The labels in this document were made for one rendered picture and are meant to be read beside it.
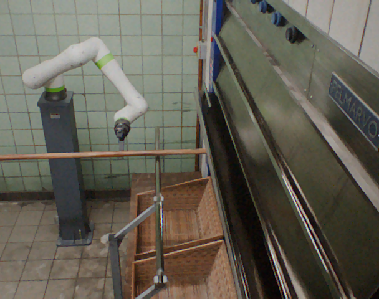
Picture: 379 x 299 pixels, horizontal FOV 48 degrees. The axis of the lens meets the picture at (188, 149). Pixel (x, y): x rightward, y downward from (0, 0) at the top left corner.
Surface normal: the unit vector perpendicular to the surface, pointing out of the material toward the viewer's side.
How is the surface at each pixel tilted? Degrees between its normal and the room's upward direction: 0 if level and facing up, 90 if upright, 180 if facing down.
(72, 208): 90
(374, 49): 90
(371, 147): 90
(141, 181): 0
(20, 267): 0
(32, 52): 90
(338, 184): 69
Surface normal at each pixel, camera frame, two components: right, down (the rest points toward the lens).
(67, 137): 0.09, 0.50
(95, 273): 0.02, -0.87
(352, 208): -0.93, -0.28
